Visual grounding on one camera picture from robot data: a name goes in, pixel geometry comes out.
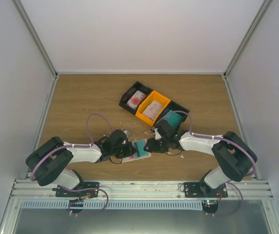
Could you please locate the black bin left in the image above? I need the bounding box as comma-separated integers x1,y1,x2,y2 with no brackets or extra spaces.
119,81,153,115

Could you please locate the black bin right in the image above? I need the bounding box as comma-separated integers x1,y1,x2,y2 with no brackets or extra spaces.
153,101,190,130

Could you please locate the black bin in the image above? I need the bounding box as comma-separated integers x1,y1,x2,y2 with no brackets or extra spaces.
153,101,190,130
119,81,153,115

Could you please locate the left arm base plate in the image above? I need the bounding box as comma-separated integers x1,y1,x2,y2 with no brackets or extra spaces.
55,181,100,214

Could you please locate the grey slotted cable duct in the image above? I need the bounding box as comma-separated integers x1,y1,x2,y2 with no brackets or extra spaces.
20,199,202,211

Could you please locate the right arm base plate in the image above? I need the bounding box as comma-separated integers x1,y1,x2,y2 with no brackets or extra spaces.
179,181,228,215

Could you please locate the yellow bin middle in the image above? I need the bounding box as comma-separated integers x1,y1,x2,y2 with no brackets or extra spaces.
136,91,171,126

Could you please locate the teal cards stack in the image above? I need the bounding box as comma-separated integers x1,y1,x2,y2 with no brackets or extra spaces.
164,110,183,129

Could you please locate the beige leather card holder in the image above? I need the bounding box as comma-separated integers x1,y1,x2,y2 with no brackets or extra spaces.
122,139,151,163

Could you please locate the red circle cards stack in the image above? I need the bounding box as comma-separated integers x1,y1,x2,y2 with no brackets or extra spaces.
126,90,146,109

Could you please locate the teal card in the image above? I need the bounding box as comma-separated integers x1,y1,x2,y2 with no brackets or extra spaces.
132,139,150,158

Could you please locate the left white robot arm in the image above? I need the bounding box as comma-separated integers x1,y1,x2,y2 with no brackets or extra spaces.
25,130,137,197

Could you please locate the aluminium rail frame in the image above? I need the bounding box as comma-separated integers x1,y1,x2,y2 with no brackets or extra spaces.
0,179,279,234

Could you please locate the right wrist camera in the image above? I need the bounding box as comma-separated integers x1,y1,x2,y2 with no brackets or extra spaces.
152,127,162,140

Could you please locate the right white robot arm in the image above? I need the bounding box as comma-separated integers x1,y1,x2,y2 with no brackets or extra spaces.
144,120,258,197

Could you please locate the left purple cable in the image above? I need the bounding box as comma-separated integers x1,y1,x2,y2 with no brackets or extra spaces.
29,113,113,182

